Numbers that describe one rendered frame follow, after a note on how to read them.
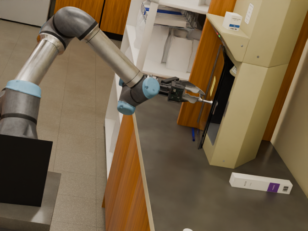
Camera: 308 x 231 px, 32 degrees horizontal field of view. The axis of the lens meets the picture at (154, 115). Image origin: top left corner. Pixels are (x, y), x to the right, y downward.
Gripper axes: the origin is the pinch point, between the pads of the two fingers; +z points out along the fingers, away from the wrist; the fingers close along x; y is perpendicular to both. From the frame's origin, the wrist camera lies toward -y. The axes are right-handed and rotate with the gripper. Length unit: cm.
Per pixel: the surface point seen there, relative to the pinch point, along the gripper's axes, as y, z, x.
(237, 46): 10.7, 6.7, 27.0
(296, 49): -33, 40, 23
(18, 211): 75, -53, -26
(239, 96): 9.5, 13.6, 7.1
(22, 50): -350, -167, -120
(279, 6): 8.7, 18.0, 45.5
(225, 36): 11.7, 1.0, 29.7
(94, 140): -175, -54, -120
